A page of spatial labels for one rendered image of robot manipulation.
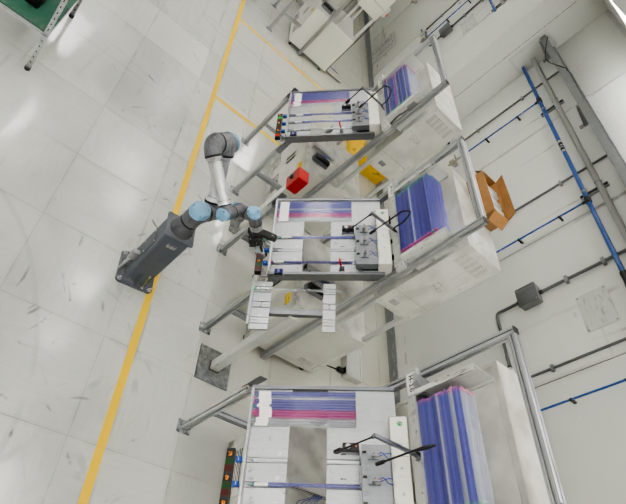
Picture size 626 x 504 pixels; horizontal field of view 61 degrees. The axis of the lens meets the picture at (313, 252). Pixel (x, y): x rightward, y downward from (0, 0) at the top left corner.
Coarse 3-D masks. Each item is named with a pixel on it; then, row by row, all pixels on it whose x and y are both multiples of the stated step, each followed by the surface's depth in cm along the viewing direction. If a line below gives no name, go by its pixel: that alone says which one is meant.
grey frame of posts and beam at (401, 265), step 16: (432, 160) 342; (384, 192) 366; (272, 208) 378; (480, 224) 280; (320, 240) 402; (448, 240) 291; (432, 256) 299; (400, 272) 310; (240, 304) 338; (352, 304) 333; (320, 320) 347; (288, 336) 368
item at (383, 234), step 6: (378, 210) 347; (384, 210) 347; (384, 216) 343; (378, 222) 339; (384, 228) 335; (378, 234) 332; (384, 234) 331; (378, 240) 328; (384, 240) 328; (378, 246) 324; (384, 246) 324; (390, 246) 324; (378, 252) 321; (384, 252) 321; (390, 252) 320; (378, 258) 319; (384, 258) 317; (390, 258) 317; (384, 264) 314; (390, 264) 314; (378, 270) 319; (384, 270) 318; (390, 270) 318
